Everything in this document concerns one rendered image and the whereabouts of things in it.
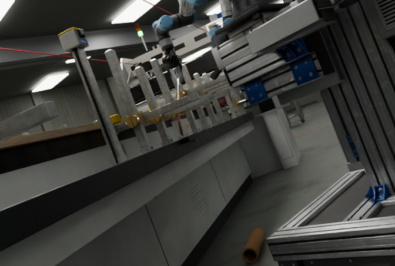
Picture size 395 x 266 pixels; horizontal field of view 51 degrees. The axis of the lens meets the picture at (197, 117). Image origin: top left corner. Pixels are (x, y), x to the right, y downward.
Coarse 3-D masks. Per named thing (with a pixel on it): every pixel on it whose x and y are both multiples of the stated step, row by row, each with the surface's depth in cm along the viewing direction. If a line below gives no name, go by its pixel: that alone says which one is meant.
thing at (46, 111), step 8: (40, 104) 76; (48, 104) 77; (24, 112) 77; (32, 112) 77; (40, 112) 76; (48, 112) 76; (56, 112) 78; (8, 120) 78; (16, 120) 78; (24, 120) 77; (32, 120) 77; (40, 120) 76; (48, 120) 79; (0, 128) 79; (8, 128) 79; (16, 128) 78; (24, 128) 78; (0, 136) 79; (8, 136) 79
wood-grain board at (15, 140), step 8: (224, 104) 434; (184, 112) 305; (64, 128) 157; (72, 128) 162; (80, 128) 167; (88, 128) 173; (96, 128) 179; (24, 136) 136; (32, 136) 139; (40, 136) 143; (48, 136) 147; (56, 136) 151; (64, 136) 158; (0, 144) 125; (8, 144) 128; (16, 144) 131; (24, 144) 137
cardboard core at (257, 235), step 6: (258, 228) 232; (252, 234) 224; (258, 234) 224; (264, 234) 230; (252, 240) 215; (258, 240) 217; (246, 246) 209; (252, 246) 207; (258, 246) 211; (246, 252) 212; (252, 252) 216; (258, 252) 206; (246, 258) 207; (252, 258) 209
